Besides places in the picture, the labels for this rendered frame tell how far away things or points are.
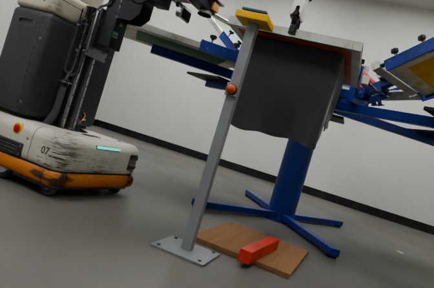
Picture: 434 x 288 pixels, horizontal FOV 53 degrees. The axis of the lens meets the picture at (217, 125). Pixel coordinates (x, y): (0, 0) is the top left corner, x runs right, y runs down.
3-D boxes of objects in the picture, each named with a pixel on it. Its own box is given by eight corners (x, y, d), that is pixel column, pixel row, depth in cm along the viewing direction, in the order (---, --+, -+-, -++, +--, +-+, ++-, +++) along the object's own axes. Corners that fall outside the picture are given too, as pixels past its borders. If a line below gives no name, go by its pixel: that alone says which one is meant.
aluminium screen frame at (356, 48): (361, 51, 174) (363, 42, 174) (227, 23, 192) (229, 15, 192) (357, 88, 249) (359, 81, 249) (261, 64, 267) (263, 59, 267)
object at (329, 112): (316, 150, 186) (344, 55, 186) (307, 147, 187) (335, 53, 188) (322, 154, 229) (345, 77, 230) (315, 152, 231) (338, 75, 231)
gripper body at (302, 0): (296, -2, 191) (289, 22, 191) (294, -12, 181) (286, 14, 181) (313, 0, 189) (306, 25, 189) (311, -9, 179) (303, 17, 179)
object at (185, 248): (202, 267, 155) (278, 11, 156) (149, 245, 162) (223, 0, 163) (219, 256, 176) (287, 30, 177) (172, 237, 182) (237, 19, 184)
